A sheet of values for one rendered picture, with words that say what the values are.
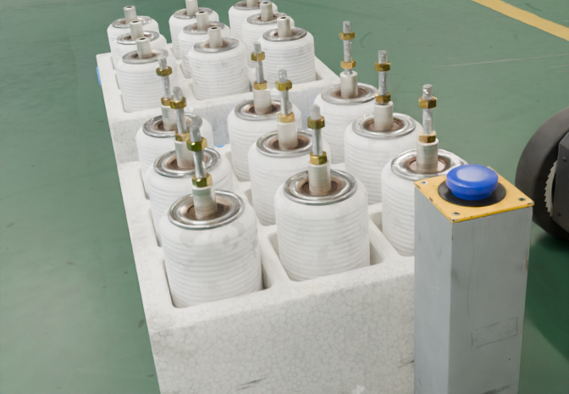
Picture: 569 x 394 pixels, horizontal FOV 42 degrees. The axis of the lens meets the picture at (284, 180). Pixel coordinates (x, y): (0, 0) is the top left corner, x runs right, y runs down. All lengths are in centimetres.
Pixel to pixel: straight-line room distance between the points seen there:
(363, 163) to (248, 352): 27
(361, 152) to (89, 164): 76
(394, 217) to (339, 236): 8
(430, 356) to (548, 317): 35
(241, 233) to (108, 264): 48
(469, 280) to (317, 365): 23
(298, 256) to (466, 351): 20
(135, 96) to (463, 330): 75
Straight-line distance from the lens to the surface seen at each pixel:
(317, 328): 75
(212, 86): 124
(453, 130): 152
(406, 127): 89
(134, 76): 122
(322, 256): 75
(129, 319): 105
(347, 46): 98
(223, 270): 73
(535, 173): 108
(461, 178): 60
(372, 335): 78
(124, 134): 121
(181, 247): 72
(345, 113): 96
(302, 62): 126
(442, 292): 63
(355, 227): 75
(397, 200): 78
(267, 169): 84
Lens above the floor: 60
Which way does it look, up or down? 27 degrees down
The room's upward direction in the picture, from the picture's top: 5 degrees counter-clockwise
